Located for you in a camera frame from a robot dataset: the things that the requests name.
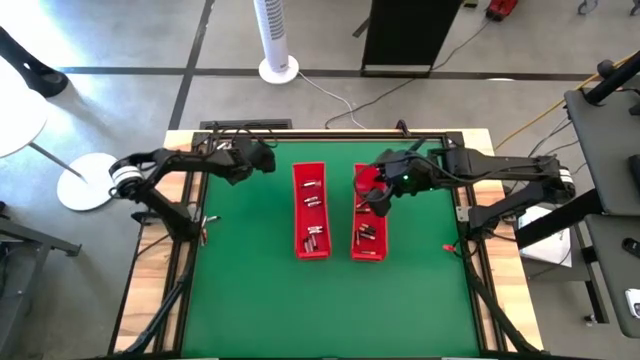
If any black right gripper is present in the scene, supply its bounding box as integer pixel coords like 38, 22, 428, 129
367, 147, 441, 219

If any red plastic bin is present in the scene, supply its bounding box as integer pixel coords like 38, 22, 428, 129
350, 162, 389, 263
291, 160, 333, 261

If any black ribbed bar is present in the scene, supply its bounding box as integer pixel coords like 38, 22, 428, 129
199, 118, 294, 131

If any green table mat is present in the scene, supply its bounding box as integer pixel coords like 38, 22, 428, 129
180, 137, 481, 357

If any white tower fan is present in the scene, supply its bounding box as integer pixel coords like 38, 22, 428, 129
252, 0, 301, 85

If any black standing panel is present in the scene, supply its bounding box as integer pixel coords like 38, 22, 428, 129
352, 0, 464, 79

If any white flat box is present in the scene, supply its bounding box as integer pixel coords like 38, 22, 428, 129
517, 204, 574, 269

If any grey work table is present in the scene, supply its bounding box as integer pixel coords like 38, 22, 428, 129
564, 89, 640, 216
584, 213, 640, 339

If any red floor tool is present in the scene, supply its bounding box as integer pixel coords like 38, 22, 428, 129
485, 0, 520, 22

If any black curved stand leg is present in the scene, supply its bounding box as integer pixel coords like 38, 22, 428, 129
0, 24, 70, 99

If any white smartphone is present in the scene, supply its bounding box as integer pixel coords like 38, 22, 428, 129
624, 288, 640, 320

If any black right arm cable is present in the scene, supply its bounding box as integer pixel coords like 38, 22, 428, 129
352, 164, 396, 205

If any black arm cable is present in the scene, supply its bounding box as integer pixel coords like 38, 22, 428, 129
352, 164, 396, 205
212, 121, 279, 151

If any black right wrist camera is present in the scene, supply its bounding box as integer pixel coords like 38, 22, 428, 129
394, 164, 437, 197

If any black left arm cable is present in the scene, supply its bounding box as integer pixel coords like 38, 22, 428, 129
212, 121, 279, 151

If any black table frame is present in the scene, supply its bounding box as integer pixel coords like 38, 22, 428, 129
167, 128, 501, 360

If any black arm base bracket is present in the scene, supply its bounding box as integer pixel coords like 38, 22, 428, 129
130, 210, 164, 225

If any white power cable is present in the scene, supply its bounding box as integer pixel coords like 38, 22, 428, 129
298, 71, 369, 130

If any thin black floor cable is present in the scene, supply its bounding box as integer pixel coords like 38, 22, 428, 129
524, 122, 581, 161

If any yellow extension cable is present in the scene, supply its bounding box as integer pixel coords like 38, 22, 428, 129
493, 49, 640, 151

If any grey metal desk frame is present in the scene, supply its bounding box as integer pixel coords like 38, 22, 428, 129
0, 202, 82, 360

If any white round pedestal table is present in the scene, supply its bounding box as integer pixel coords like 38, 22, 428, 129
0, 53, 125, 212

